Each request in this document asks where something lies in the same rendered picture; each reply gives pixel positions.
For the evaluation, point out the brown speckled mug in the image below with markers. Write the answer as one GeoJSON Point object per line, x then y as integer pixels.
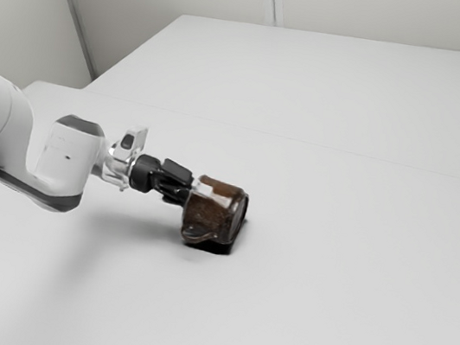
{"type": "Point", "coordinates": [214, 216]}

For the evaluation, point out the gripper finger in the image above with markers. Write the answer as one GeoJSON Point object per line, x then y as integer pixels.
{"type": "Point", "coordinates": [177, 171]}
{"type": "Point", "coordinates": [174, 194]}

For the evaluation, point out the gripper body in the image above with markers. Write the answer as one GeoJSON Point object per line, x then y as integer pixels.
{"type": "Point", "coordinates": [143, 173]}

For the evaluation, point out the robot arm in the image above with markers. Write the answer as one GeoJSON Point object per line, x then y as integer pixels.
{"type": "Point", "coordinates": [8, 137]}

